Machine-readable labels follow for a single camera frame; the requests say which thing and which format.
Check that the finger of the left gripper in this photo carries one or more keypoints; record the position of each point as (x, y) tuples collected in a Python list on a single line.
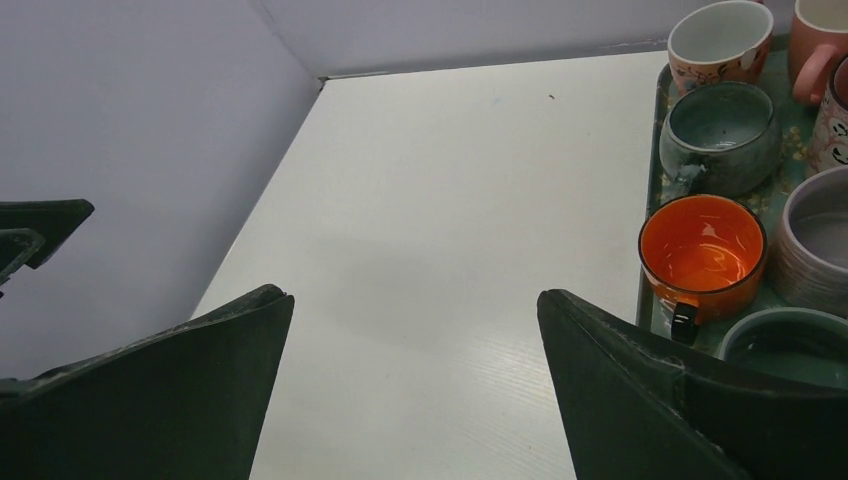
[(55, 220), (18, 245)]

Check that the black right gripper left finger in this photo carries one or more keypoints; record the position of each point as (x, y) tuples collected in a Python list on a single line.
[(186, 403)]

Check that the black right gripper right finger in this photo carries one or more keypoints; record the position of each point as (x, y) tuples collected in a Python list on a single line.
[(635, 405)]

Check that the orange mug black handle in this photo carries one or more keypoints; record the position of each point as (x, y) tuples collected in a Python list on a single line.
[(703, 256)]

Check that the sage green mug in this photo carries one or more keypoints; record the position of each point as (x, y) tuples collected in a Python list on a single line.
[(792, 343)]

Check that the mauve ribbed mug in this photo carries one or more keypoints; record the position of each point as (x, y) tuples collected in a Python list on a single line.
[(808, 256)]

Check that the grey-blue glazed mug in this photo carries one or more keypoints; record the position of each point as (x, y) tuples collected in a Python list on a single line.
[(722, 139)]

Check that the pink ghost pattern mug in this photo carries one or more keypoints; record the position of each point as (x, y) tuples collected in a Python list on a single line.
[(828, 147)]

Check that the terracotta pink mug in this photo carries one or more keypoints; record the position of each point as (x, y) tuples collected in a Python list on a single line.
[(721, 42)]

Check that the salmon pink mug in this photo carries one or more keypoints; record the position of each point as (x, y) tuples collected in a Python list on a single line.
[(817, 40)]

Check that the teal floral tray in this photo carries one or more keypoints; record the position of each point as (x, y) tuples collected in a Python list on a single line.
[(768, 199)]

